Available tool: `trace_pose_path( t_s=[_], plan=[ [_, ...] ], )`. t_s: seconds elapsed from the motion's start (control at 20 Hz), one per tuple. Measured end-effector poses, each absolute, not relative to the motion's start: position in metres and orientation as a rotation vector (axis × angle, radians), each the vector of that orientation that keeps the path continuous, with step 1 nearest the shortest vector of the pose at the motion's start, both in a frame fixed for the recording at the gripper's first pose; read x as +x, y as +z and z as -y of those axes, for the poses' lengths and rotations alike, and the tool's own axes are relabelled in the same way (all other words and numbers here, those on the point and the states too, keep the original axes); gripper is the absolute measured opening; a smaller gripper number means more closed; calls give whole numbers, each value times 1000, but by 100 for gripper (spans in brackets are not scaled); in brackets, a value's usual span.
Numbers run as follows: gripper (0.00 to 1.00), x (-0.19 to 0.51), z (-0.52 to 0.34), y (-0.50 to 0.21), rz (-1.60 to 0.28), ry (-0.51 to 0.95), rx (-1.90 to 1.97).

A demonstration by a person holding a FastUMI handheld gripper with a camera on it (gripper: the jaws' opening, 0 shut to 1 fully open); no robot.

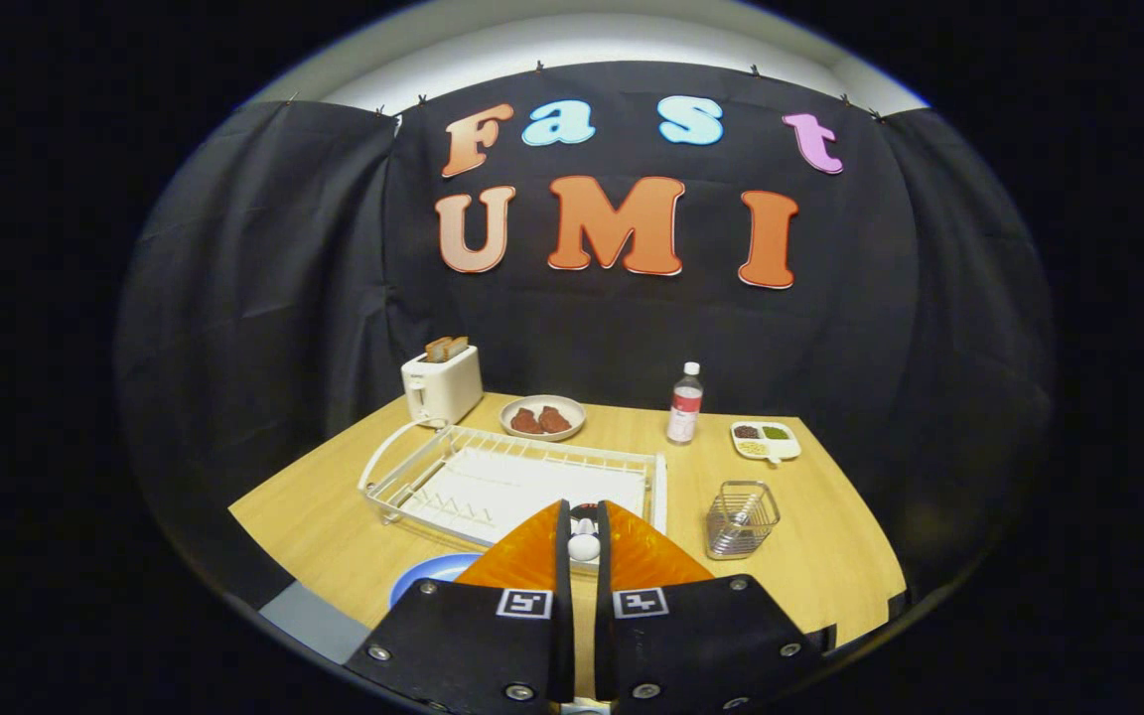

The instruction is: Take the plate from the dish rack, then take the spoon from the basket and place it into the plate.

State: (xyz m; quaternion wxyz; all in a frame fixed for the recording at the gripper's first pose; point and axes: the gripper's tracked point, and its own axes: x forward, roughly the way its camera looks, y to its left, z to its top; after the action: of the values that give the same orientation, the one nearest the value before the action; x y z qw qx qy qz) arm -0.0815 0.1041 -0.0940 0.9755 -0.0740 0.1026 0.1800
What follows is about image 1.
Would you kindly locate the black backdrop cloth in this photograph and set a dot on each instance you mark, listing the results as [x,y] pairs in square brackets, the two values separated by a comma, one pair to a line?
[284,298]

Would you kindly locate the brown meat piece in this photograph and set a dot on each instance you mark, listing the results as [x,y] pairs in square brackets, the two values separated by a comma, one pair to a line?
[525,421]
[555,419]

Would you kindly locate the white divided dish with beans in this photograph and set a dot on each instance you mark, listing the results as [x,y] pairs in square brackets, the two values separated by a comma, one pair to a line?
[783,447]

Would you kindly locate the blue plate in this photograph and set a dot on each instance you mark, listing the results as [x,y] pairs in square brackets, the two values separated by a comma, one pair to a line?
[428,576]

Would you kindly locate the toast slice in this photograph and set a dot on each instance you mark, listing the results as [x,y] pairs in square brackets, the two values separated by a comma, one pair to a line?
[437,350]
[459,346]

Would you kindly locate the white plate with meat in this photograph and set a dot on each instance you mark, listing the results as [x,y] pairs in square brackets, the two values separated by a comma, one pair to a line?
[542,399]

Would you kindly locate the clear bottle with red label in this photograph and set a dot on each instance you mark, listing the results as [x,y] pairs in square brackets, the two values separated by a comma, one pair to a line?
[684,407]

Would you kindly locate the white toaster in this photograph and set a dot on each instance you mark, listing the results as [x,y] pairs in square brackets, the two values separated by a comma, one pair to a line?
[443,387]

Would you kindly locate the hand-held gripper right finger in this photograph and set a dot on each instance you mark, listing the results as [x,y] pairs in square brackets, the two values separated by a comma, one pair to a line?
[701,645]

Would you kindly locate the grey tape patch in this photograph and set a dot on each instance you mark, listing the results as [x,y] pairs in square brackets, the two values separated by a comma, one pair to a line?
[319,621]

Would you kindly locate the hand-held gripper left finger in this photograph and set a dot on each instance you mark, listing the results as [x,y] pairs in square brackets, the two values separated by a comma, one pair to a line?
[473,645]

